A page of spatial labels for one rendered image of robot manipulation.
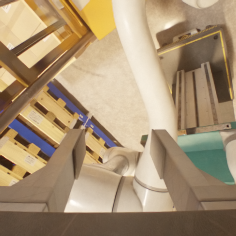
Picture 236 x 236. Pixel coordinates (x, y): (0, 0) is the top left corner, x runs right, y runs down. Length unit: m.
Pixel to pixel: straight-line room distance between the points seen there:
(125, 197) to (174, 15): 2.02
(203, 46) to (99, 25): 1.08
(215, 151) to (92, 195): 0.87
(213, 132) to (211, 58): 1.16
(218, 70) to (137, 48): 1.87
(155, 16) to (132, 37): 1.92
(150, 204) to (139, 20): 0.36
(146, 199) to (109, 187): 0.09
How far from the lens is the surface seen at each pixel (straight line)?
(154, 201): 0.41
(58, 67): 1.02
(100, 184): 0.43
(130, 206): 0.42
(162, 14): 2.21
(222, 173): 1.08
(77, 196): 0.44
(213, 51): 2.03
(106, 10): 1.36
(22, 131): 2.60
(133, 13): 0.31
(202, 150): 1.16
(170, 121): 0.36
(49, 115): 2.79
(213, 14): 2.24
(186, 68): 2.09
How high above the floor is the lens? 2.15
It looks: 42 degrees down
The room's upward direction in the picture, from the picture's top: 159 degrees counter-clockwise
